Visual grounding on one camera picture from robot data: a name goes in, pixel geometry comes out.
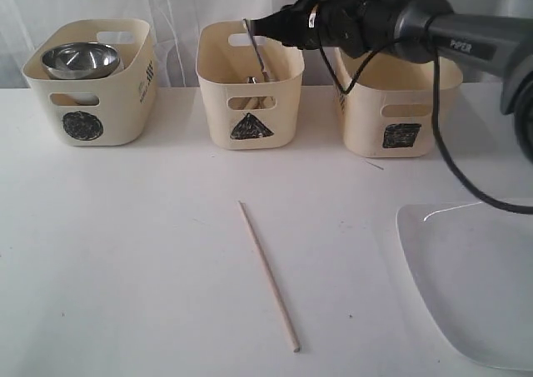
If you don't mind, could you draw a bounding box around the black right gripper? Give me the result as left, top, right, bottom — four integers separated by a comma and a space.
251, 0, 400, 58

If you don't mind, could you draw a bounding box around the steel table knife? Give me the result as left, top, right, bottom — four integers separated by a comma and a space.
242, 18, 271, 82

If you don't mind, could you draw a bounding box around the stainless steel bowl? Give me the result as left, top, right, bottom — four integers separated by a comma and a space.
41, 42, 122, 80

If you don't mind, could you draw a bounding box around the wooden chopstick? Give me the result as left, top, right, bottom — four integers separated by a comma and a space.
237, 201, 301, 354
228, 97, 266, 111

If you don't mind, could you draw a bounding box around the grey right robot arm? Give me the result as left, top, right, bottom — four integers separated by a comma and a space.
251, 0, 532, 158

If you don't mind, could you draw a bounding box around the cream bin with square mark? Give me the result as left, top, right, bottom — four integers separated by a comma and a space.
332, 47, 464, 159

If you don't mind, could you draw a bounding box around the cream bin with triangle mark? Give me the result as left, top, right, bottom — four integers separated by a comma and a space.
196, 21, 305, 150

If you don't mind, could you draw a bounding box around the white curtain backdrop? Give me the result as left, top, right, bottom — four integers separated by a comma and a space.
1, 0, 532, 88

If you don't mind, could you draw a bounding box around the cream bin with circle mark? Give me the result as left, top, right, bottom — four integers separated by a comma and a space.
22, 18, 157, 146

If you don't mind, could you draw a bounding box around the white square plate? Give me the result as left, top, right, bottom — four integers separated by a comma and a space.
396, 202, 532, 372

